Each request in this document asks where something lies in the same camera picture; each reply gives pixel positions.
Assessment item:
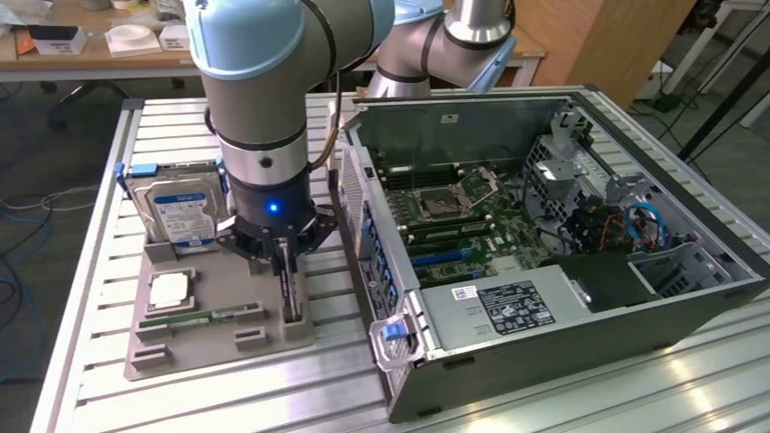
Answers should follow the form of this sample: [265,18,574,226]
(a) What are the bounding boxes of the white box with black lid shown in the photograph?
[27,24,90,56]

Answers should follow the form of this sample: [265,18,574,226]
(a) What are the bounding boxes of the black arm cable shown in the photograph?
[306,65,346,171]

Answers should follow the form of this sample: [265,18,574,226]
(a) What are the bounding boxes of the white table frame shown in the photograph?
[661,0,770,128]

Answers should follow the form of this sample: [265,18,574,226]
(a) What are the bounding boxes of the wooden desk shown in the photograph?
[0,0,550,98]

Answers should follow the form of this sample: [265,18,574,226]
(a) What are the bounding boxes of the blue cables on floor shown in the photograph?
[0,198,57,385]

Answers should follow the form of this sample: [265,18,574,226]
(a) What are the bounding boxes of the green motherboard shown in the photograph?
[376,155,562,290]

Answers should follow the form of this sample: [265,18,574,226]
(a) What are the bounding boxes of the open black PC case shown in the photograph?
[325,88,770,425]

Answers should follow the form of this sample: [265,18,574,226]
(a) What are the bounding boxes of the graphics card with metal bracket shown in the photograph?
[272,238,304,325]

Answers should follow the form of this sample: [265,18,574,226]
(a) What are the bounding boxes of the blue wire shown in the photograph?
[624,202,673,252]

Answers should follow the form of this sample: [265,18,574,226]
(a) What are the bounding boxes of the white box with round hollow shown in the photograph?
[105,24,166,59]

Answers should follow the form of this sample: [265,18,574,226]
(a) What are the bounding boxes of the red and black wires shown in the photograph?
[601,213,629,248]

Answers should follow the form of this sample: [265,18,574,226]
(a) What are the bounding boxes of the silver CPU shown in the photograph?
[149,272,197,310]

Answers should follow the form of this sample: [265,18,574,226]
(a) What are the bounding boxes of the green RAM stick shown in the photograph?
[141,302,264,327]

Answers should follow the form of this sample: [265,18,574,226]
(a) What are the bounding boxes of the plain white box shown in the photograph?
[158,23,201,52]

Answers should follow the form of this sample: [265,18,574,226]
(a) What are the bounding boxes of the CPU socket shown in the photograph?
[414,165,501,222]

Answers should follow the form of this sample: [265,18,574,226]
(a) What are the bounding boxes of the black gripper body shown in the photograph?
[230,179,320,262]

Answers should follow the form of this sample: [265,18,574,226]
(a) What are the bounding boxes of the blue expansion slot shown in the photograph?
[410,248,474,269]

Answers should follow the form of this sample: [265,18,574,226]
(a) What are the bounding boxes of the wooden cabinet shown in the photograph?
[514,0,701,110]

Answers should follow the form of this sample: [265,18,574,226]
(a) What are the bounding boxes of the grey power supply unit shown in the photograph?
[420,263,594,351]

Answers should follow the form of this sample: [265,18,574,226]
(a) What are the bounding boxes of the metal disk bay cage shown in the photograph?
[521,110,653,223]

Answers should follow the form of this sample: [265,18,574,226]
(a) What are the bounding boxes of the hard disk in blue caddy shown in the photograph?
[114,156,237,256]

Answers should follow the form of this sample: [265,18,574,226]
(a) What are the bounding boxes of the blue case latch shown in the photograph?
[381,321,412,345]

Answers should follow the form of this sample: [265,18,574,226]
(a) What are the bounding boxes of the grey parts rack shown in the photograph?
[123,216,318,382]

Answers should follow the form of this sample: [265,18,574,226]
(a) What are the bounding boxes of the black office chair base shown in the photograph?
[41,78,131,132]

